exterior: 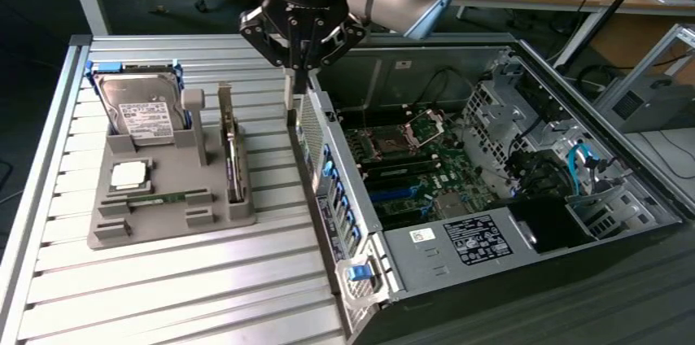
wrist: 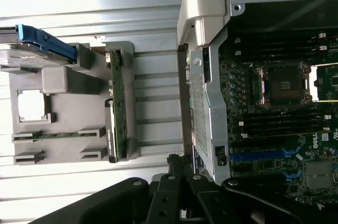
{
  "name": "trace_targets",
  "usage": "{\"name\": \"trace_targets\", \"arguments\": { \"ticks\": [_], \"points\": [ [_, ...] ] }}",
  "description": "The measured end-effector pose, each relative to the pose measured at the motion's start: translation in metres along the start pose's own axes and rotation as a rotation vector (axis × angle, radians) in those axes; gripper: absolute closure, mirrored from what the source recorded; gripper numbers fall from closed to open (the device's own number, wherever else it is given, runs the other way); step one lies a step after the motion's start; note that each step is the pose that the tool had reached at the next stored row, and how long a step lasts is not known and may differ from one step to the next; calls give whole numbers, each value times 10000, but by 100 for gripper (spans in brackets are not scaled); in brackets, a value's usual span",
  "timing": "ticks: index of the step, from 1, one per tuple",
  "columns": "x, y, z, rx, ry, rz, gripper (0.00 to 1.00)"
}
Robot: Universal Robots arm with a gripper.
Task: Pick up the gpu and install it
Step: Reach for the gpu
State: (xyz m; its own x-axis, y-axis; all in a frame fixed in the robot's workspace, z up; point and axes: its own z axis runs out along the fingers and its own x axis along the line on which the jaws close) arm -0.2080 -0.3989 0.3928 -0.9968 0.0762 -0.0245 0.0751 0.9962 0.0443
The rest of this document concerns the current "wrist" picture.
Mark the silver CPU chip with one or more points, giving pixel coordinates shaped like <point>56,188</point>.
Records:
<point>31,106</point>

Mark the CPU socket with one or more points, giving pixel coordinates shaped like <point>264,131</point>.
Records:
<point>282,86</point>

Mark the open black PC case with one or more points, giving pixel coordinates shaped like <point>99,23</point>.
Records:
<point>208,118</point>

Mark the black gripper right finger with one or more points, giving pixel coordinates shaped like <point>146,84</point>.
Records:
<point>211,203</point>

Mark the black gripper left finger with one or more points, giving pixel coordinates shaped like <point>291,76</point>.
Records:
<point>169,197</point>

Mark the metal socket cover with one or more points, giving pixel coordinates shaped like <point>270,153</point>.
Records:
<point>327,81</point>

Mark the blue expansion slot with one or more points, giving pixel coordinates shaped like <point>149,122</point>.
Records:
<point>256,155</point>

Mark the green RAM stick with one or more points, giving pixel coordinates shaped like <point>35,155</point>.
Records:
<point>58,135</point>

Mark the green motherboard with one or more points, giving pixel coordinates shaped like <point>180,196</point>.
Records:
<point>264,144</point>

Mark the grey plastic parts rack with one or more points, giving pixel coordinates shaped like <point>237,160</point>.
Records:
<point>79,107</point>

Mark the grey chipset heatsink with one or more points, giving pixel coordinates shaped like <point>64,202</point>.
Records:
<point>318,175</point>

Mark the hard disk with blue carrier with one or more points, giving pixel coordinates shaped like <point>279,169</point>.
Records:
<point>31,41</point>

